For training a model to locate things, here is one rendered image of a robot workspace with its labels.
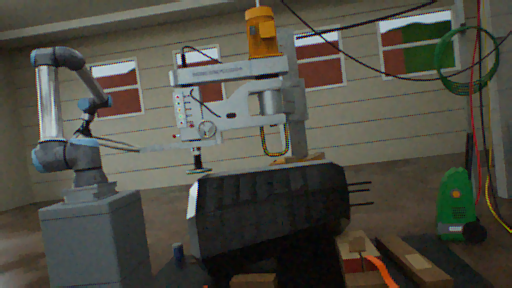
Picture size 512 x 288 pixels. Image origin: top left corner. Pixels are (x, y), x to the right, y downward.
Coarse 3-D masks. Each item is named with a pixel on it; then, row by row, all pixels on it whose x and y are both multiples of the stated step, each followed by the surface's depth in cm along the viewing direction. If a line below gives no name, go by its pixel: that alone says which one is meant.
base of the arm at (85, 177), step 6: (90, 168) 206; (96, 168) 208; (78, 174) 205; (84, 174) 205; (90, 174) 205; (96, 174) 208; (102, 174) 211; (78, 180) 204; (84, 180) 204; (90, 180) 204; (96, 180) 206; (102, 180) 209; (72, 186) 207; (78, 186) 203; (84, 186) 203
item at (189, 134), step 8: (176, 88) 293; (184, 88) 292; (200, 88) 307; (200, 96) 294; (192, 104) 293; (200, 104) 293; (192, 112) 293; (200, 112) 294; (192, 120) 294; (200, 120) 294; (184, 128) 293; (192, 128) 294; (200, 128) 294; (184, 136) 294; (192, 136) 294; (200, 136) 294
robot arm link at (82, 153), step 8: (72, 144) 206; (80, 144) 205; (88, 144) 207; (96, 144) 211; (64, 152) 204; (72, 152) 205; (80, 152) 205; (88, 152) 206; (96, 152) 210; (64, 160) 204; (72, 160) 205; (80, 160) 205; (88, 160) 206; (96, 160) 209; (72, 168) 209; (80, 168) 205
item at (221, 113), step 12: (252, 84) 296; (264, 84) 296; (276, 84) 297; (192, 96) 291; (240, 96) 296; (204, 108) 295; (216, 108) 295; (228, 108) 296; (240, 108) 296; (216, 120) 296; (228, 120) 296; (240, 120) 297; (252, 120) 297; (264, 120) 298; (276, 120) 298; (216, 132) 298; (216, 144) 298
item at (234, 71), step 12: (252, 60) 293; (264, 60) 293; (276, 60) 294; (180, 72) 291; (192, 72) 292; (204, 72) 292; (216, 72) 293; (228, 72) 293; (240, 72) 294; (252, 72) 293; (264, 72) 294; (276, 72) 294; (180, 84) 294; (192, 84) 302; (204, 84) 311
